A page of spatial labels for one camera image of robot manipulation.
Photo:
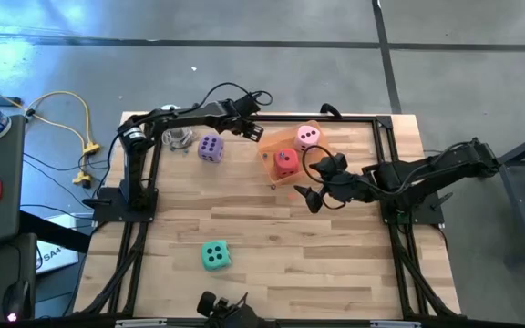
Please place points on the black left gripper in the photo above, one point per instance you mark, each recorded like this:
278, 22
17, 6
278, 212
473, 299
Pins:
235, 120

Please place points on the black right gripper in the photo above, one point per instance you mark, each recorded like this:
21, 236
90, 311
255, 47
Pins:
349, 187

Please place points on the orange translucent plastic bin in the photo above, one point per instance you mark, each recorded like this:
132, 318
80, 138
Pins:
269, 143

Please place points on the large purple foam die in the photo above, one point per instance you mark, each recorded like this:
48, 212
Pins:
211, 148

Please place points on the large red foam die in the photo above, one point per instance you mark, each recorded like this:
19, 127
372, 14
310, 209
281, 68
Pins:
287, 166

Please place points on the large pink foam die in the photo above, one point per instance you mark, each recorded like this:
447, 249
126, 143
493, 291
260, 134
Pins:
308, 139

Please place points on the large teal foam die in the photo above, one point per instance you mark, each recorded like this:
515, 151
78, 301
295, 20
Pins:
217, 256

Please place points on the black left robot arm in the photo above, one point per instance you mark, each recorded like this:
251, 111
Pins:
132, 173

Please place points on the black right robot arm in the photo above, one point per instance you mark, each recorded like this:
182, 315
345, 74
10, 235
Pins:
426, 171

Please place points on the dark grey metal stand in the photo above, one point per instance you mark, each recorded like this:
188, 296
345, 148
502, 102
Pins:
522, 196

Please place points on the white printed sheet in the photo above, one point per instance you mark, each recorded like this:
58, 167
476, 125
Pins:
55, 259

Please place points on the black computer mouse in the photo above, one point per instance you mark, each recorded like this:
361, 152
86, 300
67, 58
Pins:
16, 300

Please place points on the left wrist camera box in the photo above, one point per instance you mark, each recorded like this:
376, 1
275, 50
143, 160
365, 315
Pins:
248, 102

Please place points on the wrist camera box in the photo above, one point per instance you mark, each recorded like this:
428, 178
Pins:
334, 163
248, 102

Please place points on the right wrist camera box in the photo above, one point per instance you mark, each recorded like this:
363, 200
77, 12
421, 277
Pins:
334, 163

